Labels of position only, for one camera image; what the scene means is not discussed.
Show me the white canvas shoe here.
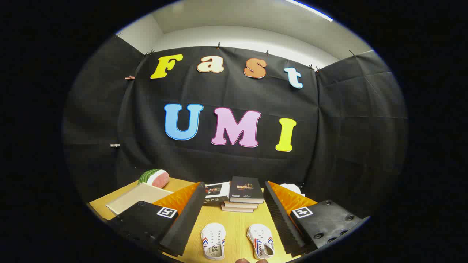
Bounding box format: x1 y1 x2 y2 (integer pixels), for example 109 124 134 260
246 224 275 260
200 223 226 260

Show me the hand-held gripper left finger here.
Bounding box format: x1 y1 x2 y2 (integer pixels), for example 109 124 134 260
106 182 207 257

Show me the thick book with cream pages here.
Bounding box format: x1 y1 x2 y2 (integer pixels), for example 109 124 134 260
221 205 254 213
224 201 258 209

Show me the watermelon slice plush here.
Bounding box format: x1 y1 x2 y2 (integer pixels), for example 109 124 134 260
138 169 170 188

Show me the white plush pouch with face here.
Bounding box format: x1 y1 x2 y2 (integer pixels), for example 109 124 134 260
280 183 305 197

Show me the beige fabric storage box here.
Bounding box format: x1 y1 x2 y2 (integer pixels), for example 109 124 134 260
106 183 172 215

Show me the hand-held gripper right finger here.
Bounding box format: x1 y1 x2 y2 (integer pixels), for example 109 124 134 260
263 181 370 257

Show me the black cover book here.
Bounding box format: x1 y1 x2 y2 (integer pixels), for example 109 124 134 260
230 176 264 204

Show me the white portrait cover book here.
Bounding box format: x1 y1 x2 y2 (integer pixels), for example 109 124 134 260
203 182 231 207

